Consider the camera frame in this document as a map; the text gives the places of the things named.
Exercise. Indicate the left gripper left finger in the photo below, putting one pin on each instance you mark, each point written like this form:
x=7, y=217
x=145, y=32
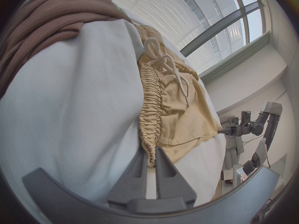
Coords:
x=126, y=192

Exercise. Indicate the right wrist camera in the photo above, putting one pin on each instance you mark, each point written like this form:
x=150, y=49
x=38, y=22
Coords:
x=234, y=120

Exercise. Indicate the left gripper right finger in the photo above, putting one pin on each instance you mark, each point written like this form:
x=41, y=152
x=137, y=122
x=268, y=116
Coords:
x=175, y=188

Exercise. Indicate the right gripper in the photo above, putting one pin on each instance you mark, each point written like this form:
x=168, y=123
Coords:
x=234, y=131

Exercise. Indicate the window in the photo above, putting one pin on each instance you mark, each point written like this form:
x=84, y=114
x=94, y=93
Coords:
x=186, y=15

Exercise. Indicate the tan shorts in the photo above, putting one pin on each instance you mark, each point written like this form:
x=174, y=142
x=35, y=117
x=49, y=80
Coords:
x=182, y=115

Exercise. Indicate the dark brown garment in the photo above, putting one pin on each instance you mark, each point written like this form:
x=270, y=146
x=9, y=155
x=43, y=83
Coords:
x=46, y=20

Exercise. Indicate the bed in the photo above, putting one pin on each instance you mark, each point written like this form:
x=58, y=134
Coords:
x=186, y=167

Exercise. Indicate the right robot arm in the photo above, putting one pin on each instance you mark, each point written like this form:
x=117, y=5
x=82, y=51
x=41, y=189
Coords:
x=271, y=115

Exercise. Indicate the pale grey garment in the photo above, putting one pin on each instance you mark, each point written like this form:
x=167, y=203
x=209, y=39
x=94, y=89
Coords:
x=70, y=113

